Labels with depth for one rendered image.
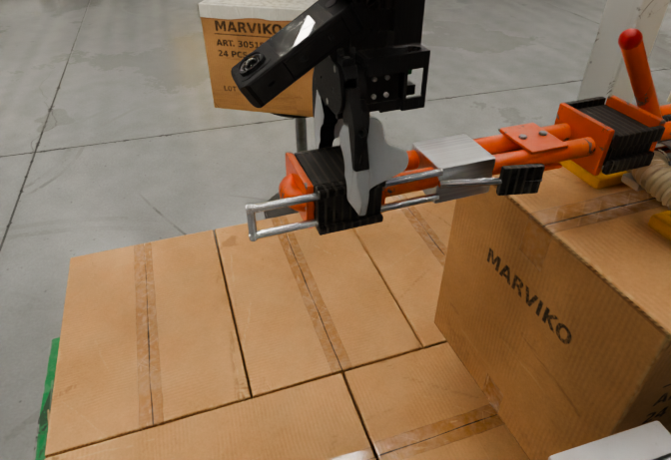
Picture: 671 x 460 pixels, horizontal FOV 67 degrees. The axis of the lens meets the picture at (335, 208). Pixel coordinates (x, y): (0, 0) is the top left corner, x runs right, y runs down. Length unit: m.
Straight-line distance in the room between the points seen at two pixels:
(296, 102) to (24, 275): 1.37
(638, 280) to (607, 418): 0.19
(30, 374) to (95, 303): 0.73
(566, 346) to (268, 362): 0.66
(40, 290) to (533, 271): 2.02
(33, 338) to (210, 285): 1.00
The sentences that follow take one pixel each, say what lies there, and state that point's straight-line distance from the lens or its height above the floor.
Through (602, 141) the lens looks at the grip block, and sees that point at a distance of 0.65.
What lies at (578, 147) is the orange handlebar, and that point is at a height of 1.20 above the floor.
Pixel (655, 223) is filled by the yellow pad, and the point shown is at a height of 1.08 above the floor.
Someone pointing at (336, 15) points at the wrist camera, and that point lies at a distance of 0.42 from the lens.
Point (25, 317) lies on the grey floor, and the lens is 2.32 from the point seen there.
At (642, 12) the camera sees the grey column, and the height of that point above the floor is 1.00.
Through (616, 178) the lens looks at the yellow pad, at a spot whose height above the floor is 1.08.
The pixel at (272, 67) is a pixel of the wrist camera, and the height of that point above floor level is 1.34.
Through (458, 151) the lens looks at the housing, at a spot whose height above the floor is 1.21.
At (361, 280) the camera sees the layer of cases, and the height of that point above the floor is 0.54.
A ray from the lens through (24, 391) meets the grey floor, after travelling 2.07.
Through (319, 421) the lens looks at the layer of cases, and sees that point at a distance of 1.10.
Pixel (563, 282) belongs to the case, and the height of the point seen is 1.02.
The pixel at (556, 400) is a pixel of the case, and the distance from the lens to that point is 0.83.
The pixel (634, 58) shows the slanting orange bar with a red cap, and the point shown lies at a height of 1.29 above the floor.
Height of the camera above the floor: 1.48
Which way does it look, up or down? 36 degrees down
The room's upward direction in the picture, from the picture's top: straight up
